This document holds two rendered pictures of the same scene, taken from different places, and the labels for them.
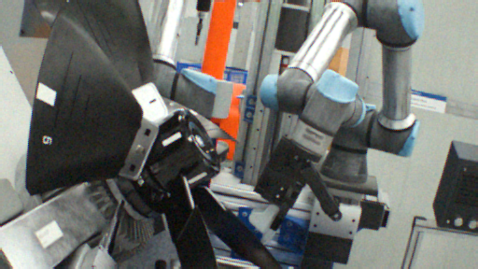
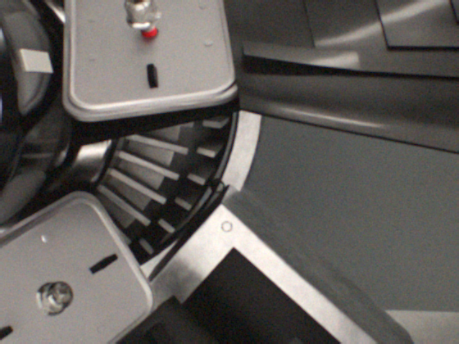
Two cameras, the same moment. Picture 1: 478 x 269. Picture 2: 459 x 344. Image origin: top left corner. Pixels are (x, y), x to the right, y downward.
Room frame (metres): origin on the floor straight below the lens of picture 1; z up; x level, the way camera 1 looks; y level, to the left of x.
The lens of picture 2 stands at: (1.02, -0.18, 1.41)
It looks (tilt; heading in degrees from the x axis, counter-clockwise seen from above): 46 degrees down; 88
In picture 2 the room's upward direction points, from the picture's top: 3 degrees counter-clockwise
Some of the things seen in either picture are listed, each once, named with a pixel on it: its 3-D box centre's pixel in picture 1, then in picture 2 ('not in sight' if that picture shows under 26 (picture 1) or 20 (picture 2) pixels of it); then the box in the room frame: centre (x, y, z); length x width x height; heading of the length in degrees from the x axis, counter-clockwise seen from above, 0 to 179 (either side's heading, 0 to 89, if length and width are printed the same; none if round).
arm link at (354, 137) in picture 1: (356, 123); not in sight; (1.74, -0.36, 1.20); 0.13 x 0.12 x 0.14; 63
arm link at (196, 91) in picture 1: (194, 92); not in sight; (1.83, 0.14, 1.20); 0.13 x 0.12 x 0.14; 89
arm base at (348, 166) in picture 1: (346, 161); not in sight; (1.74, -0.35, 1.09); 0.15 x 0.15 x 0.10
